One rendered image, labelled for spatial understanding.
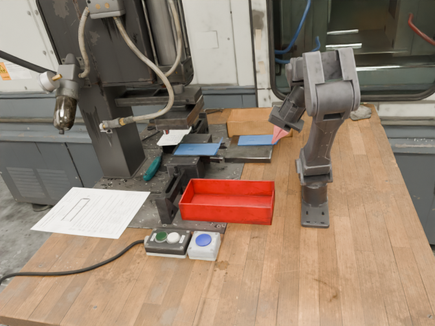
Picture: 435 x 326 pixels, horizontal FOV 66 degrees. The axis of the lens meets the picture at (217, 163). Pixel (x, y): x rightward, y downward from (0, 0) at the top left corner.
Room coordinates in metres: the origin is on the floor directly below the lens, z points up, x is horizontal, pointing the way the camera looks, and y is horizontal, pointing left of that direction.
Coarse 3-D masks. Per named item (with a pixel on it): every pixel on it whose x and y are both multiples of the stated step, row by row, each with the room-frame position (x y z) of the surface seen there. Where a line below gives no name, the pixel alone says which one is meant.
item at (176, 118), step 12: (180, 84) 0.97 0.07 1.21; (120, 96) 1.04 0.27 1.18; (132, 96) 1.05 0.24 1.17; (144, 96) 1.03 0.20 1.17; (156, 96) 0.97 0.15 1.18; (168, 96) 0.96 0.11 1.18; (180, 96) 0.95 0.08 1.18; (192, 96) 0.94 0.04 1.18; (180, 108) 0.94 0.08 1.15; (192, 108) 0.94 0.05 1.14; (156, 120) 0.90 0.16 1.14; (168, 120) 0.89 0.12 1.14; (180, 120) 0.88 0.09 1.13; (192, 120) 0.92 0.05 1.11; (168, 132) 0.92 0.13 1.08
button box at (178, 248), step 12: (156, 228) 0.68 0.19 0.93; (144, 240) 0.65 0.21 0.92; (156, 240) 0.63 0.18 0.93; (180, 240) 0.62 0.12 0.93; (120, 252) 0.63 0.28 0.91; (156, 252) 0.61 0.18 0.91; (168, 252) 0.60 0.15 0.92; (180, 252) 0.59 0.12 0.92; (96, 264) 0.60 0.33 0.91; (12, 276) 0.62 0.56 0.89
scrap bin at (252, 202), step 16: (192, 192) 0.82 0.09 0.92; (208, 192) 0.82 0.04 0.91; (224, 192) 0.81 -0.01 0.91; (240, 192) 0.79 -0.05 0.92; (256, 192) 0.78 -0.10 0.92; (272, 192) 0.77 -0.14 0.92; (192, 208) 0.72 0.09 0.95; (208, 208) 0.70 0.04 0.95; (224, 208) 0.69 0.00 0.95; (240, 208) 0.68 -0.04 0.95; (256, 208) 0.67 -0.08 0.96; (272, 208) 0.69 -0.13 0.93
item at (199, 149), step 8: (184, 144) 1.01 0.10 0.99; (192, 144) 1.00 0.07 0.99; (200, 144) 0.99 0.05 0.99; (208, 144) 0.98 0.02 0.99; (216, 144) 0.98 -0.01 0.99; (176, 152) 0.97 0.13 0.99; (184, 152) 0.96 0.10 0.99; (192, 152) 0.95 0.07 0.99; (200, 152) 0.94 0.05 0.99; (208, 152) 0.93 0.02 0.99; (216, 152) 0.93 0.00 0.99
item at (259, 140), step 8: (240, 136) 1.13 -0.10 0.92; (248, 136) 1.12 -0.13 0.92; (256, 136) 1.11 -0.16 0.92; (264, 136) 1.10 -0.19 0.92; (272, 136) 1.09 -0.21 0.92; (240, 144) 1.07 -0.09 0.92; (248, 144) 1.06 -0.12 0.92; (256, 144) 1.05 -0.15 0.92; (264, 144) 1.05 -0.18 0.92; (272, 144) 1.04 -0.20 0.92
